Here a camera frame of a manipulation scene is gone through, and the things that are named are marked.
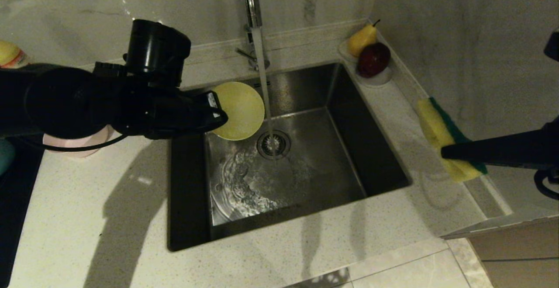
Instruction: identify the small white dish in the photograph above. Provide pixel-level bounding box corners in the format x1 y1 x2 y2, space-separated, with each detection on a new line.
337 39 392 88

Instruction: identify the black glass cooktop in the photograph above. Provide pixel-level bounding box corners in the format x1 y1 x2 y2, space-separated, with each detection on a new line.
0 137 44 286

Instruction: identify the dish soap bottle orange label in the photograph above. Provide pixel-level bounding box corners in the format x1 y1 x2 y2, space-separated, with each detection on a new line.
0 40 30 69

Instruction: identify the green and yellow sponge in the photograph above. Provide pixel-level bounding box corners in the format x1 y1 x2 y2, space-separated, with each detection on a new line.
415 97 488 183

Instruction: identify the pink plastic bowl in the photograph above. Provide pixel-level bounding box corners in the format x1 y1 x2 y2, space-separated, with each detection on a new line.
42 124 115 158

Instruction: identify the round metal drain strainer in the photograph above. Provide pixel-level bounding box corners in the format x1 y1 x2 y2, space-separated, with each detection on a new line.
257 131 291 161

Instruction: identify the yellow pear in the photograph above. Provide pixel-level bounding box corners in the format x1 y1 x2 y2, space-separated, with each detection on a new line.
347 20 380 58

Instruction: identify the stainless steel sink basin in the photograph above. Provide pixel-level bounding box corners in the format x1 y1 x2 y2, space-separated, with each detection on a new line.
167 62 411 251

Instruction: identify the wood tone cabinet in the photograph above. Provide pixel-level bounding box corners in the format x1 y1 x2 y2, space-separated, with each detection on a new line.
467 220 559 288

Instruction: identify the dark red apple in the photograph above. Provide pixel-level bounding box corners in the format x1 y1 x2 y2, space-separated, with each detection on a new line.
356 43 390 79

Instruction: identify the blue plastic bowl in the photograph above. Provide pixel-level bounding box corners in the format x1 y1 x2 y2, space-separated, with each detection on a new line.
0 139 16 176

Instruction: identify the running water stream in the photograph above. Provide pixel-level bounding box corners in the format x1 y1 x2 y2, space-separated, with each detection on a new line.
252 28 278 149

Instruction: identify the yellow plastic bowl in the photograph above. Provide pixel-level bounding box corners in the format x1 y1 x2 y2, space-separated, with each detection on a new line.
211 82 266 141

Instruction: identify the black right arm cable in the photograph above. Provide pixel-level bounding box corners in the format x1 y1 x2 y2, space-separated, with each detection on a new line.
534 169 559 200

